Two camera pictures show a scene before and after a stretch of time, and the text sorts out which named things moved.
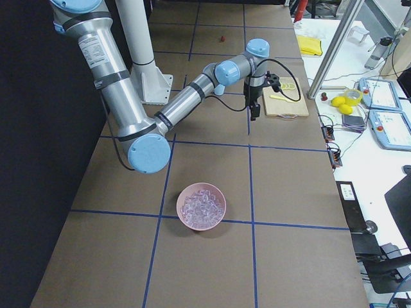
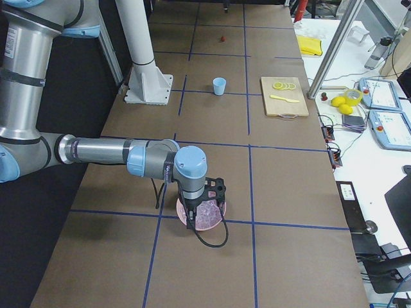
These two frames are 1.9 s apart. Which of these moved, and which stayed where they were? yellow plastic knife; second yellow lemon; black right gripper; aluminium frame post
Moved: black right gripper
Stayed: second yellow lemon; aluminium frame post; yellow plastic knife
